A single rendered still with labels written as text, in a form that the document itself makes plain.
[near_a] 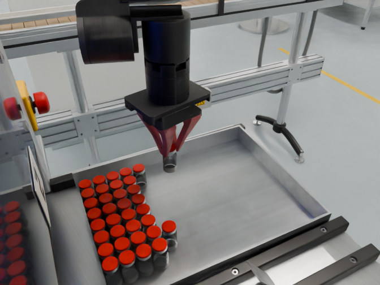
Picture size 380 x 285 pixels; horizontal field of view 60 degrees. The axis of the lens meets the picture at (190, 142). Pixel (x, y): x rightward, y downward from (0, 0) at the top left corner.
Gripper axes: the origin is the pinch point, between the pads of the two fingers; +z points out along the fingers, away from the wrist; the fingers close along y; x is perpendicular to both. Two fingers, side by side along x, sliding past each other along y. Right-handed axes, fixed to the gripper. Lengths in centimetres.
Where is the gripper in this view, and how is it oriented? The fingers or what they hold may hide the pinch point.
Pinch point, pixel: (169, 148)
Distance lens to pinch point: 49.3
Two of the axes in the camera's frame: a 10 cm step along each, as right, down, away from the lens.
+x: 6.5, 4.7, -6.0
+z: -0.2, 8.0, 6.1
